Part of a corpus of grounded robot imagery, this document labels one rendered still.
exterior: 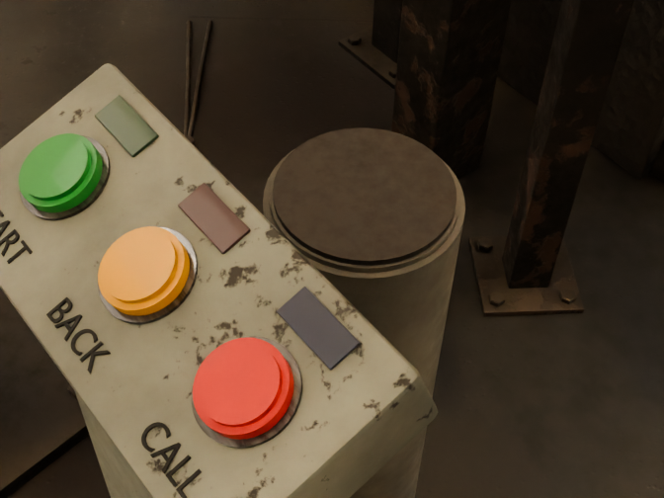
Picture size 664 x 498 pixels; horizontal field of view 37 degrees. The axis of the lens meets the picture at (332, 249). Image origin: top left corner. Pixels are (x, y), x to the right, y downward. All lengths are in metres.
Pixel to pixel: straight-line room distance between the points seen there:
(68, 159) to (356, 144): 0.20
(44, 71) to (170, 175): 1.08
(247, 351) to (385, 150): 0.24
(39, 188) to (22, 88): 1.04
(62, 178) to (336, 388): 0.17
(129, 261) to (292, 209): 0.16
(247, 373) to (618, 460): 0.76
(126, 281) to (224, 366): 0.06
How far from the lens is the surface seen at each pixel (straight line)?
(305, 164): 0.59
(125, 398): 0.42
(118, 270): 0.43
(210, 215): 0.44
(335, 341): 0.39
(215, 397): 0.39
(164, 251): 0.42
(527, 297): 1.20
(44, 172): 0.48
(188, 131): 1.38
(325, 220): 0.56
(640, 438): 1.13
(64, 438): 1.08
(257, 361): 0.39
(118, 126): 0.48
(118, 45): 1.55
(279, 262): 0.41
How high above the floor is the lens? 0.93
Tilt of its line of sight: 49 degrees down
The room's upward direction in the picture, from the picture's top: 2 degrees clockwise
